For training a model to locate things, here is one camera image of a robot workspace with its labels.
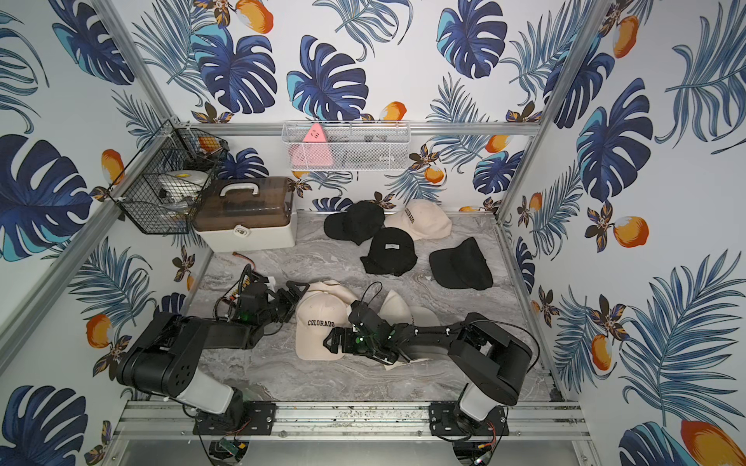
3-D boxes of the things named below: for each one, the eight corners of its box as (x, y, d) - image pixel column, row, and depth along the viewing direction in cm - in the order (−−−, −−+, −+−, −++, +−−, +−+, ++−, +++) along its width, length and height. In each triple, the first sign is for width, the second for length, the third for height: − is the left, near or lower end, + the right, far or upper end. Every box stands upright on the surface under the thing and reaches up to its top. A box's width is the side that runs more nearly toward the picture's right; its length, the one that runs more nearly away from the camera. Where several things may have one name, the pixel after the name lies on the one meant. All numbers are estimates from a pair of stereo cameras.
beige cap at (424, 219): (384, 240, 115) (385, 225, 109) (384, 214, 124) (384, 199, 118) (449, 240, 115) (454, 225, 109) (444, 214, 124) (448, 199, 118)
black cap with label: (362, 275, 105) (361, 267, 101) (363, 233, 117) (363, 224, 113) (415, 275, 105) (417, 267, 101) (411, 233, 117) (412, 224, 113)
